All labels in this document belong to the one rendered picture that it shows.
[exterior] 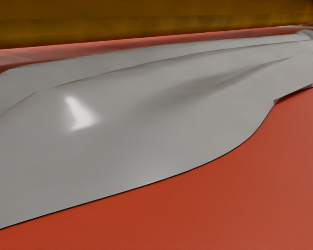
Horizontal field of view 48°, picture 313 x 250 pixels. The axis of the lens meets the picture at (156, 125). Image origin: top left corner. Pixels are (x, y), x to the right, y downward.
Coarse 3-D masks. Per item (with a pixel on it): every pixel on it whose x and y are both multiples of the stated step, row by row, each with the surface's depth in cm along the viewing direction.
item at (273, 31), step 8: (208, 32) 30; (216, 32) 30; (224, 32) 30; (232, 32) 30; (240, 32) 30; (248, 32) 30; (256, 32) 31; (264, 32) 31; (272, 32) 31; (280, 32) 31; (288, 32) 31; (192, 40) 23; (200, 40) 23; (208, 40) 23
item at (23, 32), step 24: (0, 24) 13; (24, 24) 13; (48, 24) 14; (72, 24) 15; (96, 24) 16; (120, 24) 17; (144, 24) 18; (168, 24) 19; (192, 24) 21; (216, 24) 23; (240, 24) 25; (264, 24) 28; (288, 24) 31; (0, 48) 13
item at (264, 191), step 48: (48, 48) 18; (96, 48) 18; (288, 96) 8; (240, 144) 5; (288, 144) 6; (144, 192) 4; (192, 192) 4; (240, 192) 4; (288, 192) 4; (0, 240) 3; (48, 240) 3; (96, 240) 3; (144, 240) 3; (192, 240) 3; (240, 240) 3; (288, 240) 3
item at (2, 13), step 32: (0, 0) 12; (32, 0) 13; (64, 0) 14; (96, 0) 15; (128, 0) 17; (160, 0) 18; (192, 0) 20; (224, 0) 23; (256, 0) 26; (288, 0) 30
